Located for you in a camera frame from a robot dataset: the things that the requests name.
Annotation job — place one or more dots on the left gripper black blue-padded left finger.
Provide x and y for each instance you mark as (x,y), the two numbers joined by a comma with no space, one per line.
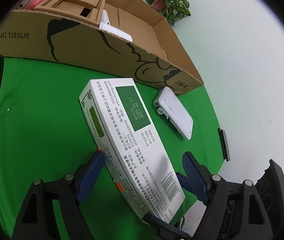
(36,218)

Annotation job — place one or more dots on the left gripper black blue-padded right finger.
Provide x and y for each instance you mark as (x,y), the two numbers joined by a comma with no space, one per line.
(233,210)

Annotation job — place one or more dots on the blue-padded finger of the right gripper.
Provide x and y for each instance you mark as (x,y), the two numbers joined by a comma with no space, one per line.
(165,230)

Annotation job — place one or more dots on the white green medicine box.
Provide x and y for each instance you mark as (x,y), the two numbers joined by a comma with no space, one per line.
(134,154)

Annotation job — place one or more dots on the white plastic device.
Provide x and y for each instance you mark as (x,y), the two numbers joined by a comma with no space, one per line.
(169,105)

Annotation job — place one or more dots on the white hair dryer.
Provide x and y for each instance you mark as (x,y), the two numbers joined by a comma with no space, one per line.
(105,25)

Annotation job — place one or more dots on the black device with round dials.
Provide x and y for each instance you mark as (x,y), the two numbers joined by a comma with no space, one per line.
(270,188)

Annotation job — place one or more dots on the black clip on mat edge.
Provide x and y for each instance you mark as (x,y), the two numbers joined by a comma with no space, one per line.
(224,144)

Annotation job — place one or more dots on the large brown cardboard box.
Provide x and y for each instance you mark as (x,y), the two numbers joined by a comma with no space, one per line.
(156,57)

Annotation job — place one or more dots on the potted plant pink pot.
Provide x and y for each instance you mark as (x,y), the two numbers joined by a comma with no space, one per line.
(171,10)

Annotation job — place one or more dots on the brown cardboard insert divider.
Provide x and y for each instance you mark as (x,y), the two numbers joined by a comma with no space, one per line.
(88,11)

